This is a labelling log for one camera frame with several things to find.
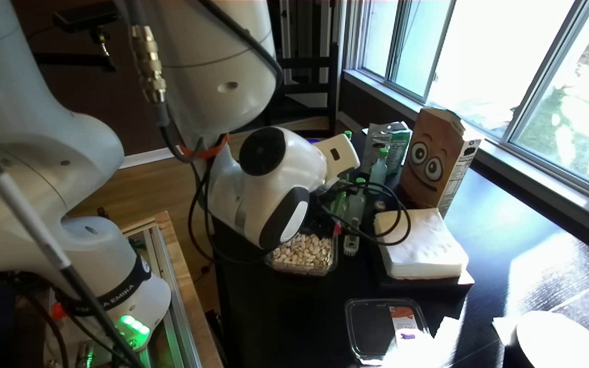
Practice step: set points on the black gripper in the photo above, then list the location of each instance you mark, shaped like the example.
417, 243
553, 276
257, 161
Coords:
356, 203

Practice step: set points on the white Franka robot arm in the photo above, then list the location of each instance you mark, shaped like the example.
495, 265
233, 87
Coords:
49, 156

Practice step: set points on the clear container with nuts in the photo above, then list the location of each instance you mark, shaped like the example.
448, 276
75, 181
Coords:
304, 253

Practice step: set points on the white square lidded container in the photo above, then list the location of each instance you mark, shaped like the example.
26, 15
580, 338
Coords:
425, 246

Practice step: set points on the empty clear plastic container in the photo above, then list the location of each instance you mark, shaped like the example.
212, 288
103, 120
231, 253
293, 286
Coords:
368, 333

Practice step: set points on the clear bottle with green cap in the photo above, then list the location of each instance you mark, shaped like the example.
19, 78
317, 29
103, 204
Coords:
378, 167

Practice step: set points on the brown paper bag with face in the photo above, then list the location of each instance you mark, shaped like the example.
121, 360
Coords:
439, 156

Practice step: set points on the white packet with purple label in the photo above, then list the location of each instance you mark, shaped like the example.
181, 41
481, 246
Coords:
406, 323

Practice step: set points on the black chair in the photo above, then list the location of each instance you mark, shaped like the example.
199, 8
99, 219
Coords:
307, 74

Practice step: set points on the large glass window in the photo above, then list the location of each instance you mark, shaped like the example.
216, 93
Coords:
511, 68

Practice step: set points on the white plate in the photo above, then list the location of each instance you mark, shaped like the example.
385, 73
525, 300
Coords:
561, 339

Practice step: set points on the aluminium rail frame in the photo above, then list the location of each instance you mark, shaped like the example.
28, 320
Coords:
164, 299

